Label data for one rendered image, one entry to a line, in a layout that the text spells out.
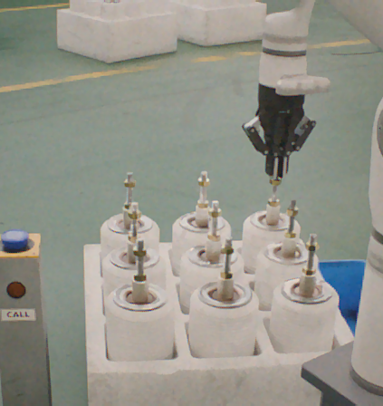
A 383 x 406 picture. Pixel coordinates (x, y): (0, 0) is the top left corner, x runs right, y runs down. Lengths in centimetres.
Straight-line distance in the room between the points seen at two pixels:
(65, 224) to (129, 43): 167
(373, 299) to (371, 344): 5
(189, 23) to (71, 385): 270
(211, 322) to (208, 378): 8
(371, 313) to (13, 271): 50
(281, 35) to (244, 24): 269
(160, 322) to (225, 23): 285
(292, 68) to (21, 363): 60
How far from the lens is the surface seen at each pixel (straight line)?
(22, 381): 121
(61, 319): 155
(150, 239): 130
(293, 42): 123
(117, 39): 343
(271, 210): 134
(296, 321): 113
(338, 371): 91
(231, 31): 387
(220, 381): 112
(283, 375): 113
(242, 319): 110
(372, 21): 84
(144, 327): 109
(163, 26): 359
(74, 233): 188
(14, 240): 111
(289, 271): 122
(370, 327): 85
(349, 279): 156
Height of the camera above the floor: 81
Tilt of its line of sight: 23 degrees down
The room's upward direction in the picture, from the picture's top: 2 degrees clockwise
